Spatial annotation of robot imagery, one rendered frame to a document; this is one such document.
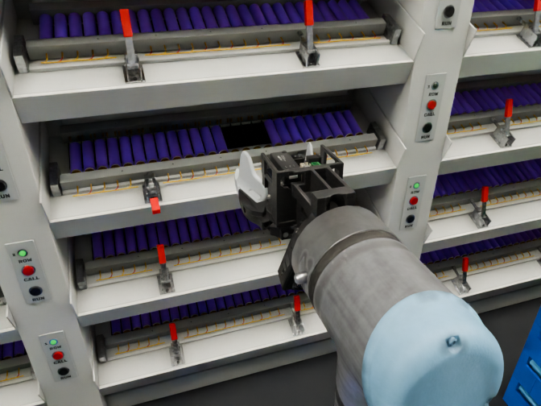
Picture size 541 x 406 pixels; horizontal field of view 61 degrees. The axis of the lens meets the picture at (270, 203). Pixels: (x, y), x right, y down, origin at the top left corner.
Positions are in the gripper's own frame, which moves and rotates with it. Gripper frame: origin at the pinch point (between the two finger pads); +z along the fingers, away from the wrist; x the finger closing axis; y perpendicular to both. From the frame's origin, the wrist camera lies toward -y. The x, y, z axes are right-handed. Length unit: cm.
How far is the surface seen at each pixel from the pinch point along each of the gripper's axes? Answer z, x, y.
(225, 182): 18.8, 1.9, -9.8
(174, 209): 17.0, 11.3, -12.5
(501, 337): 13, -66, -63
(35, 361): 17, 39, -39
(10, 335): 18, 41, -32
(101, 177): 20.6, 21.8, -6.4
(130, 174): 20.6, 17.3, -6.6
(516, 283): 18, -71, -50
